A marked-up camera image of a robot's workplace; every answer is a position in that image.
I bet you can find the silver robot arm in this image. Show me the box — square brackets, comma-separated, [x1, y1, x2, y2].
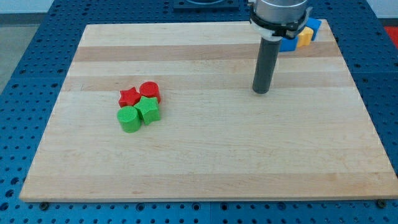
[249, 0, 313, 42]

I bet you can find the green star block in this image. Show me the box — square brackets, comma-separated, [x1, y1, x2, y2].
[134, 96, 160, 125]

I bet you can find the red star block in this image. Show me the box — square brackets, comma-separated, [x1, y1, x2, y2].
[118, 87, 141, 108]

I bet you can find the red cylinder block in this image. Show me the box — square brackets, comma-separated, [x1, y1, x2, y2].
[139, 82, 161, 103]

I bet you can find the green cylinder block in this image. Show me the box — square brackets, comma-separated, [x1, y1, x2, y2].
[117, 106, 141, 133]

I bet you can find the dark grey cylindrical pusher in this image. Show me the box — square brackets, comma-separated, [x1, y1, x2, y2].
[252, 39, 282, 94]

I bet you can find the blue block near pusher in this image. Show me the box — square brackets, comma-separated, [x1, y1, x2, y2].
[279, 37, 299, 52]

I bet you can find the yellow block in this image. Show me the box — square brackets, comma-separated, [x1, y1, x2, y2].
[297, 27, 314, 47]

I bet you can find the blue block far right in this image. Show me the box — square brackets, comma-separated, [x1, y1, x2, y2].
[306, 17, 322, 41]

